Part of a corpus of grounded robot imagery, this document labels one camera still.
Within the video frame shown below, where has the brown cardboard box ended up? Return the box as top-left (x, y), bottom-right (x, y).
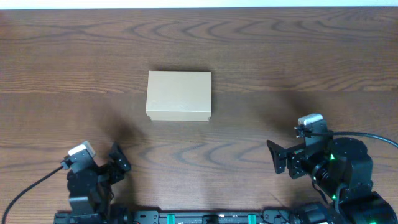
top-left (146, 71), bottom-right (211, 122)

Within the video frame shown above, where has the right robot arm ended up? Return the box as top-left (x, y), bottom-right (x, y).
top-left (267, 114), bottom-right (397, 224)

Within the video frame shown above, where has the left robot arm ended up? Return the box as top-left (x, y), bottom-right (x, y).
top-left (62, 141), bottom-right (132, 223)

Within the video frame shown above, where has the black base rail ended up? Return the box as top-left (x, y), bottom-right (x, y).
top-left (53, 210), bottom-right (290, 224)

